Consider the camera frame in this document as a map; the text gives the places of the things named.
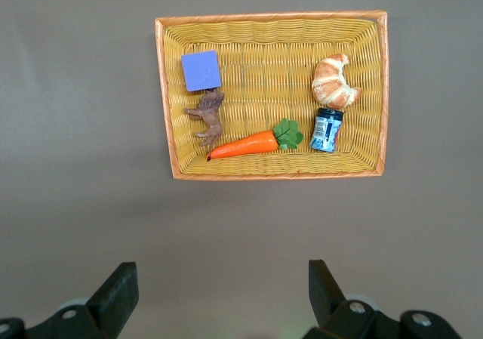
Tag yellow wicker basket orange rim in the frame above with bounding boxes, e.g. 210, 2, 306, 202
154, 10, 389, 181

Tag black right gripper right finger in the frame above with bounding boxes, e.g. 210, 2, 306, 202
303, 259, 465, 339

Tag brown toy lion figure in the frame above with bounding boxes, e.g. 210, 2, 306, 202
183, 88, 226, 147

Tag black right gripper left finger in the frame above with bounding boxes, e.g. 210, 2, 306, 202
0, 261, 140, 339

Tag small blue labelled can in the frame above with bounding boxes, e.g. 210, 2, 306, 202
309, 106, 344, 153

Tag toy croissant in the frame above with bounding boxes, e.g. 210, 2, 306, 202
311, 53, 363, 110

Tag purple foam cube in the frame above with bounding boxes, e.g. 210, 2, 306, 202
180, 50, 223, 93

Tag orange toy carrot green leaves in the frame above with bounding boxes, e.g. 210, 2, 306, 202
205, 118, 305, 162

